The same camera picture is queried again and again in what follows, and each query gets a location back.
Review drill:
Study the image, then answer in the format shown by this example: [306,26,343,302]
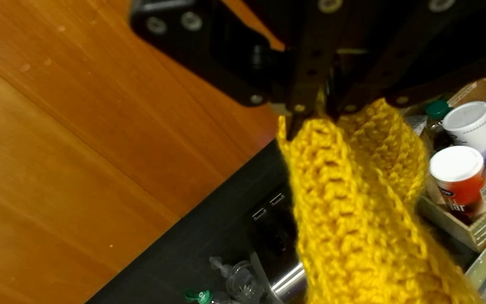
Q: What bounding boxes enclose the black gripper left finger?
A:
[287,0,339,138]

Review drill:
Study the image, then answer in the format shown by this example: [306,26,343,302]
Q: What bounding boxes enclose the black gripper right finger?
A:
[333,0,469,114]

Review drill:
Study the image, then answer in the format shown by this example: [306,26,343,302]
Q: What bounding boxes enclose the yellow knitted towel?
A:
[277,99,483,304]

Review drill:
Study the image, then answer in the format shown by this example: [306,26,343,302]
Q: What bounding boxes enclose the red white canister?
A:
[429,145,486,222]

